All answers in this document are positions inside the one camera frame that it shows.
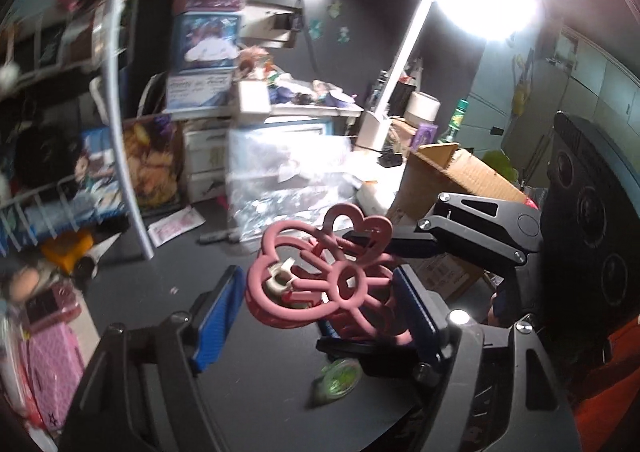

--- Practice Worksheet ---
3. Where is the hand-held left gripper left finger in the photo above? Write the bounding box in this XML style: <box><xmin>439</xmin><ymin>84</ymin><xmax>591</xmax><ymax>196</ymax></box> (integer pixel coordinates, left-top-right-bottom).
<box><xmin>60</xmin><ymin>264</ymin><xmax>247</xmax><ymax>452</ymax></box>

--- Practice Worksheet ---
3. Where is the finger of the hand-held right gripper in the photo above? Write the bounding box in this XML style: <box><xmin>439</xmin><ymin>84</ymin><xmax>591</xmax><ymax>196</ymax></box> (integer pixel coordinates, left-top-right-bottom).
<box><xmin>344</xmin><ymin>192</ymin><xmax>544</xmax><ymax>267</ymax></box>
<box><xmin>315</xmin><ymin>336</ymin><xmax>432</xmax><ymax>386</ymax></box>

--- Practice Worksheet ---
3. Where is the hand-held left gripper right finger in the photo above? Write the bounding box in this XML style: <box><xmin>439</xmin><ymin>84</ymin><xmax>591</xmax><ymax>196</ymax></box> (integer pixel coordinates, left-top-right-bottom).
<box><xmin>394</xmin><ymin>265</ymin><xmax>584</xmax><ymax>452</ymax></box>

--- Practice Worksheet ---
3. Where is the pink flower-shaped basket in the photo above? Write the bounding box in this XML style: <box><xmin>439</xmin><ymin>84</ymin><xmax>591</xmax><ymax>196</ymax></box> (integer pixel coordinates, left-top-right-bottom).
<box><xmin>244</xmin><ymin>203</ymin><xmax>417</xmax><ymax>348</ymax></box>

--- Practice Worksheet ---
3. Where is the green round badge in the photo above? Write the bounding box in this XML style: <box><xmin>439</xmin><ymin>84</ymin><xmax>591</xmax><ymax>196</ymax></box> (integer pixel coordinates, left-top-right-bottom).
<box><xmin>314</xmin><ymin>359</ymin><xmax>364</xmax><ymax>407</ymax></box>

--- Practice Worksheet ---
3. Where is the cardboard box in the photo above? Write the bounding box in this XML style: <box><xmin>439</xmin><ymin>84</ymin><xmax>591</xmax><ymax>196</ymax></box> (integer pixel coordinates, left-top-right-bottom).
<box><xmin>387</xmin><ymin>142</ymin><xmax>532</xmax><ymax>303</ymax></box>

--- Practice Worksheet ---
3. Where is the grey pen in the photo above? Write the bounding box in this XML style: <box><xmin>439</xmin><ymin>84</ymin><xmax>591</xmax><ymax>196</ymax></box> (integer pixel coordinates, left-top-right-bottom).
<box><xmin>197</xmin><ymin>231</ymin><xmax>243</xmax><ymax>245</ymax></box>

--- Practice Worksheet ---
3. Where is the pink paper packet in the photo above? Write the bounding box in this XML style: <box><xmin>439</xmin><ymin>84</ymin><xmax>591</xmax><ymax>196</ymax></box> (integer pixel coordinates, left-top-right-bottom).
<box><xmin>147</xmin><ymin>206</ymin><xmax>206</xmax><ymax>249</ymax></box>

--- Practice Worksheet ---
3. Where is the small purple box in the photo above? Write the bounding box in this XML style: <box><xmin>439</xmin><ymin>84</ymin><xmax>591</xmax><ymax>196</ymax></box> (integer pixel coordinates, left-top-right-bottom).
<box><xmin>412</xmin><ymin>123</ymin><xmax>440</xmax><ymax>151</ymax></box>

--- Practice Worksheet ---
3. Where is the green bottle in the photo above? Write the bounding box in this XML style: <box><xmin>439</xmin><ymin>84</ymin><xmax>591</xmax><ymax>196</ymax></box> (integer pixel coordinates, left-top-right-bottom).
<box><xmin>442</xmin><ymin>99</ymin><xmax>470</xmax><ymax>143</ymax></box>

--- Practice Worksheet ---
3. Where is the white tape roll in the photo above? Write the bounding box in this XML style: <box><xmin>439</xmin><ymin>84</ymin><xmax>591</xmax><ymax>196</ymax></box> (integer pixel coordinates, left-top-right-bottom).
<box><xmin>404</xmin><ymin>90</ymin><xmax>442</xmax><ymax>127</ymax></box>

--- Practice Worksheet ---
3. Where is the clear plastic bag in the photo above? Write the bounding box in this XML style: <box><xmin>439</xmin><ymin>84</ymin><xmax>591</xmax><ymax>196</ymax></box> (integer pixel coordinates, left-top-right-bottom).
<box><xmin>226</xmin><ymin>126</ymin><xmax>373</xmax><ymax>253</ymax></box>

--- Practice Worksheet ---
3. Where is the orange cloth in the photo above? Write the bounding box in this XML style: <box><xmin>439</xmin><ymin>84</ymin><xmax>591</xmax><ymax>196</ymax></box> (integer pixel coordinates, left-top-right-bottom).
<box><xmin>570</xmin><ymin>309</ymin><xmax>640</xmax><ymax>452</ymax></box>

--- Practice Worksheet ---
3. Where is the white drawer unit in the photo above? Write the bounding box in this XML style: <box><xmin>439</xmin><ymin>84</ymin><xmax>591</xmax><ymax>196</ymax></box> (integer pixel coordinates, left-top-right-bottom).
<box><xmin>181</xmin><ymin>124</ymin><xmax>237</xmax><ymax>203</ymax></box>

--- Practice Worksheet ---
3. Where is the orange toy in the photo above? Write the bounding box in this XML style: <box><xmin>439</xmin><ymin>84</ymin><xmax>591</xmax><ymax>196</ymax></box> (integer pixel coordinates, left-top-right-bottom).
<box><xmin>41</xmin><ymin>232</ymin><xmax>96</xmax><ymax>273</ymax></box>

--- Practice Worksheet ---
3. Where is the anime print board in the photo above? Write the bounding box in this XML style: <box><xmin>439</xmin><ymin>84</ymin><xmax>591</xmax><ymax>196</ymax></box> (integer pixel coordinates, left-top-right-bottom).
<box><xmin>121</xmin><ymin>114</ymin><xmax>185</xmax><ymax>213</ymax></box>

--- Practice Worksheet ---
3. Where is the pink handheld device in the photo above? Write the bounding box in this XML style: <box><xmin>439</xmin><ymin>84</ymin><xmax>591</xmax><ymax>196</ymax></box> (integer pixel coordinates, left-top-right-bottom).
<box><xmin>22</xmin><ymin>282</ymin><xmax>83</xmax><ymax>333</ymax></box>

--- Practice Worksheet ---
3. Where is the pink checkered pouch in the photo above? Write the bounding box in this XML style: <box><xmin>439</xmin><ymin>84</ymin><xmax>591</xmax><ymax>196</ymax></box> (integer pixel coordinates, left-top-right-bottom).
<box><xmin>17</xmin><ymin>322</ymin><xmax>86</xmax><ymax>433</ymax></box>

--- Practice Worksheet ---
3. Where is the white desk lamp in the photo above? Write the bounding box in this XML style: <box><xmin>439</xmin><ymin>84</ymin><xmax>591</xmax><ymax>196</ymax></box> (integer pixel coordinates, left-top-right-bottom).
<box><xmin>356</xmin><ymin>0</ymin><xmax>543</xmax><ymax>153</ymax></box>

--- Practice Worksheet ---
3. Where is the blue anime card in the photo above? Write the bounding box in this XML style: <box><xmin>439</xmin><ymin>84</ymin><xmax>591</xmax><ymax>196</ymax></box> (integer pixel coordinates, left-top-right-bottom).
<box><xmin>75</xmin><ymin>127</ymin><xmax>130</xmax><ymax>223</ymax></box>

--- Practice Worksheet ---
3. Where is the white printed sign card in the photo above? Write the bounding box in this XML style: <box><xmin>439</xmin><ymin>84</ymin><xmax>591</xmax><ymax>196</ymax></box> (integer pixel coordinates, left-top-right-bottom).
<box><xmin>165</xmin><ymin>70</ymin><xmax>236</xmax><ymax>113</ymax></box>

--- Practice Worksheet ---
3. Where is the blue cartoon character box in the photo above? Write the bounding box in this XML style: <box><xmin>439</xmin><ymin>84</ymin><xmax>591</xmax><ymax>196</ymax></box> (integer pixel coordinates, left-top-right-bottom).
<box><xmin>171</xmin><ymin>12</ymin><xmax>245</xmax><ymax>73</ymax></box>

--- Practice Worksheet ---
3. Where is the yellow figure wall sticker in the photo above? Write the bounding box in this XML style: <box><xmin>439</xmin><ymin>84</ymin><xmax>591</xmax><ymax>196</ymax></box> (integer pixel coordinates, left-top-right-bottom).
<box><xmin>511</xmin><ymin>48</ymin><xmax>536</xmax><ymax>119</ymax></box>

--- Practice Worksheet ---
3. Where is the white wire rack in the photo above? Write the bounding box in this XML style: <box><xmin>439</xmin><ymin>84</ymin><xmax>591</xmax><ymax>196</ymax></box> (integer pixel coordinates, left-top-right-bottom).
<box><xmin>0</xmin><ymin>0</ymin><xmax>157</xmax><ymax>260</ymax></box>

